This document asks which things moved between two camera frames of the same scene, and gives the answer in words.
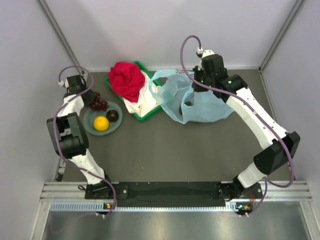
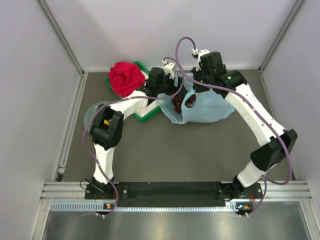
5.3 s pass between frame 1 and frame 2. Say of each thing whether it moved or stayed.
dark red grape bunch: moved
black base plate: stayed
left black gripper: moved
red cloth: stayed
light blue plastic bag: stayed
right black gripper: stayed
